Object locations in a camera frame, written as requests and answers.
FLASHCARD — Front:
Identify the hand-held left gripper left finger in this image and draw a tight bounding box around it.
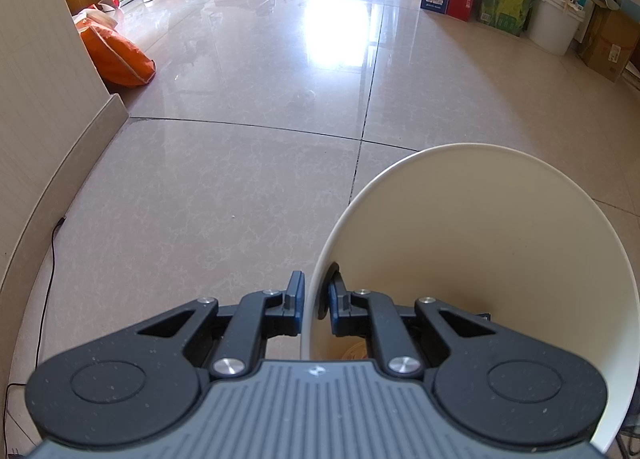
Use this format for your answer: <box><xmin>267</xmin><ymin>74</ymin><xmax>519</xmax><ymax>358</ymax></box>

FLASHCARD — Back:
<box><xmin>100</xmin><ymin>270</ymin><xmax>306</xmax><ymax>381</ymax></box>

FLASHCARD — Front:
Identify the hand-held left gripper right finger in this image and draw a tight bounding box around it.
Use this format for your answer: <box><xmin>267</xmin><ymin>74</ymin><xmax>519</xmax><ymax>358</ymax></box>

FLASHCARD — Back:
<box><xmin>327</xmin><ymin>271</ymin><xmax>506</xmax><ymax>382</ymax></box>

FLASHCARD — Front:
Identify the white plastic trash bin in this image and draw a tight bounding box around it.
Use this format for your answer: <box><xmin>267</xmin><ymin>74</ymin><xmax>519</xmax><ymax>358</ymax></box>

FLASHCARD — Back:
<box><xmin>300</xmin><ymin>143</ymin><xmax>632</xmax><ymax>455</ymax></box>

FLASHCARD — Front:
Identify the orange bag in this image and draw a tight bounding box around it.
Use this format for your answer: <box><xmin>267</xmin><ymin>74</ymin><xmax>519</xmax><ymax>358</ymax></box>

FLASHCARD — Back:
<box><xmin>75</xmin><ymin>6</ymin><xmax>157</xmax><ymax>88</ymax></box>

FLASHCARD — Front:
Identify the white bucket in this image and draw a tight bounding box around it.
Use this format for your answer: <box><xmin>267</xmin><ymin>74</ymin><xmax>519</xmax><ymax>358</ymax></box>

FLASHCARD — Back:
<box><xmin>526</xmin><ymin>0</ymin><xmax>586</xmax><ymax>56</ymax></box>

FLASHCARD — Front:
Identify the brown cardboard box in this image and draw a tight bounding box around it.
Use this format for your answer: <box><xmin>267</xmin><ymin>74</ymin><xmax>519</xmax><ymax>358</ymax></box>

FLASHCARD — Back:
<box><xmin>579</xmin><ymin>0</ymin><xmax>640</xmax><ymax>83</ymax></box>

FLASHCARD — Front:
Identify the black cable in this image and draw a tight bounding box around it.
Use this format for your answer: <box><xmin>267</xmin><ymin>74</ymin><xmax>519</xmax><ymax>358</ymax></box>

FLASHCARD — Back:
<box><xmin>5</xmin><ymin>216</ymin><xmax>67</xmax><ymax>440</ymax></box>

